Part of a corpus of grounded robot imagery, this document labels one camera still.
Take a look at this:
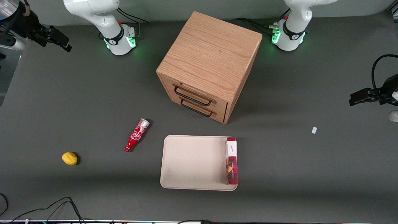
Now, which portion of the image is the black arm base cable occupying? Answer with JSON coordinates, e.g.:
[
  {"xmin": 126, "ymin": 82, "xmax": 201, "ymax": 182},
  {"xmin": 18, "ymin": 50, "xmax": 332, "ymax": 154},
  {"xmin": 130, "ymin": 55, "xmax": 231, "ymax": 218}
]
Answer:
[
  {"xmin": 234, "ymin": 17, "xmax": 281, "ymax": 35},
  {"xmin": 116, "ymin": 7, "xmax": 149, "ymax": 24}
]

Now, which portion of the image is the yellow lemon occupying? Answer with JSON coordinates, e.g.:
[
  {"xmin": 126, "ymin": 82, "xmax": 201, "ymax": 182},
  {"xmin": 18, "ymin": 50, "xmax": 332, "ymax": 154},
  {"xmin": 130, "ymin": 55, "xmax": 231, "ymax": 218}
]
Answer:
[{"xmin": 62, "ymin": 152, "xmax": 78, "ymax": 166}]

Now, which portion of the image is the black short edge cable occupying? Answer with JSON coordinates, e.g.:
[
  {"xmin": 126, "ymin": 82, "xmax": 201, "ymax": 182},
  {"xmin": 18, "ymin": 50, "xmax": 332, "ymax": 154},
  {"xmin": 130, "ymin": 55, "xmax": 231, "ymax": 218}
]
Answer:
[{"xmin": 0, "ymin": 193, "xmax": 9, "ymax": 216}]

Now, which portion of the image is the red tartan biscuit box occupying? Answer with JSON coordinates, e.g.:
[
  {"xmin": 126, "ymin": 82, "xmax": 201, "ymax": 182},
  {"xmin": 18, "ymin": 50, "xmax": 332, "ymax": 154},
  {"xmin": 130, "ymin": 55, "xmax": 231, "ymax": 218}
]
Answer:
[{"xmin": 226, "ymin": 137, "xmax": 238, "ymax": 185}]

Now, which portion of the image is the beige plastic tray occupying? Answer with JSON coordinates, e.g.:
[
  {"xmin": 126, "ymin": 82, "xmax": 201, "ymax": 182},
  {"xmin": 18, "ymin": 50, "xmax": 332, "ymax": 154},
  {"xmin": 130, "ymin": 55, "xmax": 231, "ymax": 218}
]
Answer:
[{"xmin": 160, "ymin": 135, "xmax": 238, "ymax": 191}]

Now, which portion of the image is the wooden drawer cabinet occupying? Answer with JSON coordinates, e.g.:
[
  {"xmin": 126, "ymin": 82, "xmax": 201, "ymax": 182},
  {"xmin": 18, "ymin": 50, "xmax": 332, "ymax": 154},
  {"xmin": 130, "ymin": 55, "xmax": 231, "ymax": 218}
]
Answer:
[{"xmin": 156, "ymin": 11, "xmax": 263, "ymax": 124}]

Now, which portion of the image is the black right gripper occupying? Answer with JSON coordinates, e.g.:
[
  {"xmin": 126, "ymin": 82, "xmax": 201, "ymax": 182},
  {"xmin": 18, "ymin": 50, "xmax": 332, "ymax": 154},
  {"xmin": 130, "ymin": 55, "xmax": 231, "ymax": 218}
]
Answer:
[{"xmin": 0, "ymin": 2, "xmax": 72, "ymax": 53}]

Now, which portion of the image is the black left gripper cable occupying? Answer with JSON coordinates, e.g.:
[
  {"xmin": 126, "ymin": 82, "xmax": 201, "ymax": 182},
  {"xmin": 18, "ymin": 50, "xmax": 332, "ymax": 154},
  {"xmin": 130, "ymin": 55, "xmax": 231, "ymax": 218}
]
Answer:
[{"xmin": 371, "ymin": 54, "xmax": 398, "ymax": 91}]

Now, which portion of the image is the black looped floor cable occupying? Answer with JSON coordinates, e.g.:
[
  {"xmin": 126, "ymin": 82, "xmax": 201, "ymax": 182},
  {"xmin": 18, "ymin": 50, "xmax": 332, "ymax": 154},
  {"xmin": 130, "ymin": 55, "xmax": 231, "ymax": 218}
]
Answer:
[{"xmin": 9, "ymin": 196, "xmax": 85, "ymax": 224}]

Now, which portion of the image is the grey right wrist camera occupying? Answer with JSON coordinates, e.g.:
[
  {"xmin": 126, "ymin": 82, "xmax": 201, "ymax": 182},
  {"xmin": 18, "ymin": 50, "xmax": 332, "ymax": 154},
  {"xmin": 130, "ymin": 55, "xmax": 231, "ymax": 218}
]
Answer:
[{"xmin": 0, "ymin": 37, "xmax": 26, "ymax": 51}]

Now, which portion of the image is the red coke bottle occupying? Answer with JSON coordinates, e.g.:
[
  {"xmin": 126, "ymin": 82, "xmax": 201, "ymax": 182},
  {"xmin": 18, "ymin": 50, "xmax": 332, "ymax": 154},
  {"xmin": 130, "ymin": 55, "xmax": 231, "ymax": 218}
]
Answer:
[{"xmin": 124, "ymin": 118, "xmax": 150, "ymax": 153}]

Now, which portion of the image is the black metal drawer handle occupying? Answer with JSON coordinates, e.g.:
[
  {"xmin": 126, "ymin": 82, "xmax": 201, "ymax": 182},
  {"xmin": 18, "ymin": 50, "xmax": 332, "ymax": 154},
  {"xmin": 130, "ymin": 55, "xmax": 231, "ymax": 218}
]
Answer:
[
  {"xmin": 179, "ymin": 99, "xmax": 215, "ymax": 118},
  {"xmin": 174, "ymin": 85, "xmax": 213, "ymax": 106}
]

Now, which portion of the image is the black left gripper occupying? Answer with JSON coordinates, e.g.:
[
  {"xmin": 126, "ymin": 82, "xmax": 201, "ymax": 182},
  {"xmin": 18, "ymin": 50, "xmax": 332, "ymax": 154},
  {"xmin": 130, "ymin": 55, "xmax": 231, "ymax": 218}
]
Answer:
[{"xmin": 349, "ymin": 73, "xmax": 398, "ymax": 106}]

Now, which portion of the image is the black left arm base cable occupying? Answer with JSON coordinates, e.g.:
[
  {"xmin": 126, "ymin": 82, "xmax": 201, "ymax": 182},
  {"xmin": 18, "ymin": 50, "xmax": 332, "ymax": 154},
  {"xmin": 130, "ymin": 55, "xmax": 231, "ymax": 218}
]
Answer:
[{"xmin": 234, "ymin": 17, "xmax": 281, "ymax": 35}]

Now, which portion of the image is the black right arm base cable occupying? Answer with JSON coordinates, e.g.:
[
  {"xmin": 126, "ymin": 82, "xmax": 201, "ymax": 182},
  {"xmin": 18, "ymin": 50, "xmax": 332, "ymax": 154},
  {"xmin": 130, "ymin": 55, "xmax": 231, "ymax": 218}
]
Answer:
[{"xmin": 116, "ymin": 7, "xmax": 149, "ymax": 24}]

